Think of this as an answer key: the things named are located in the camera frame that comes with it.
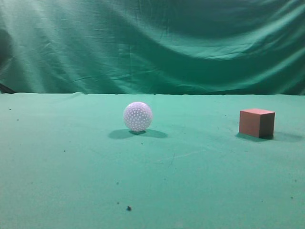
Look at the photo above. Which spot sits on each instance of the red-brown cube block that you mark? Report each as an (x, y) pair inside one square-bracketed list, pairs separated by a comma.
[(255, 122)]

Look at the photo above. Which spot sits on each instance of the white dimpled golf ball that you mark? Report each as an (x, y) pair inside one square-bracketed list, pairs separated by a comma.
[(137, 116)]

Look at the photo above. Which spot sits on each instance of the green table cloth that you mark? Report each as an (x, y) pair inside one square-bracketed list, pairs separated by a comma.
[(68, 161)]

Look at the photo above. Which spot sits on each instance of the green backdrop curtain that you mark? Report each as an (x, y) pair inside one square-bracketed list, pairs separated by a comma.
[(152, 46)]

